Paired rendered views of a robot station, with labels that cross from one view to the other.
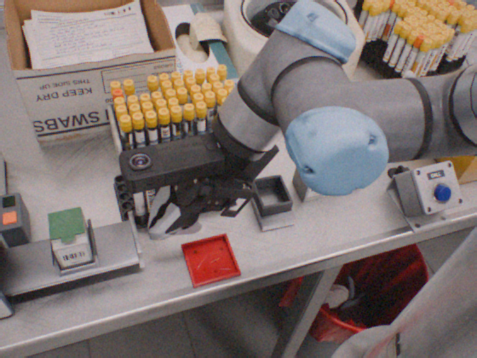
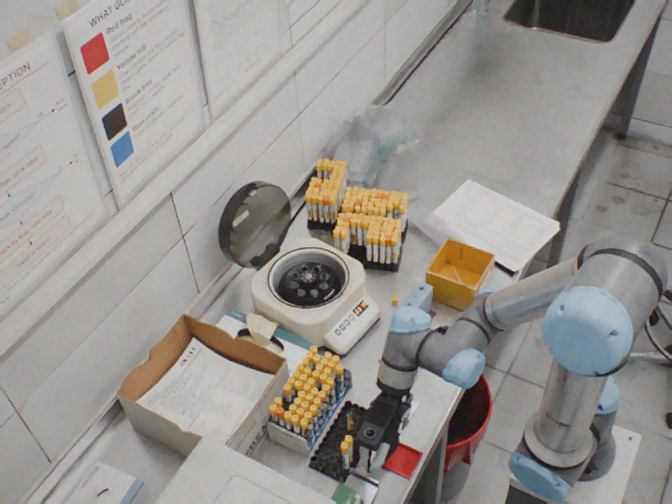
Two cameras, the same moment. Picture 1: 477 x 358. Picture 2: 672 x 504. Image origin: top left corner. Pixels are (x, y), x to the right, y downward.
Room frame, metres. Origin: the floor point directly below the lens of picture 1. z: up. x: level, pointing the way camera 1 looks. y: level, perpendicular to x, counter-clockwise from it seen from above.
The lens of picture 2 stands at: (-0.28, 0.54, 2.35)
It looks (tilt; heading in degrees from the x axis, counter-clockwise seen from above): 47 degrees down; 327
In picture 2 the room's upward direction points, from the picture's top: 4 degrees counter-clockwise
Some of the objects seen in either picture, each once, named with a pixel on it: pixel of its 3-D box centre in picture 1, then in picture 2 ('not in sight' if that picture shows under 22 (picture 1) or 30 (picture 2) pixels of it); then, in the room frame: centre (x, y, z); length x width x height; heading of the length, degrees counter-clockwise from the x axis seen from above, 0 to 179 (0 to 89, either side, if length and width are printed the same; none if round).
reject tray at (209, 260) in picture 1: (210, 259); (402, 459); (0.32, 0.02, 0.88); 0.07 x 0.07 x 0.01; 25
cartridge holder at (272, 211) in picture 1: (270, 198); (397, 401); (0.43, -0.05, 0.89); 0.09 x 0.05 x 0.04; 23
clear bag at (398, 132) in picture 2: not in sight; (387, 123); (1.20, -0.63, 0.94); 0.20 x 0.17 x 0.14; 90
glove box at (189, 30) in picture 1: (197, 50); (263, 343); (0.73, 0.11, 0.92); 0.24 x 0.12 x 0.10; 25
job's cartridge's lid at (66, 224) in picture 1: (66, 225); (344, 496); (0.29, 0.20, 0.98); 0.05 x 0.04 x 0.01; 25
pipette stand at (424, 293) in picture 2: not in sight; (414, 310); (0.59, -0.23, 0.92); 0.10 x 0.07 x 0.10; 110
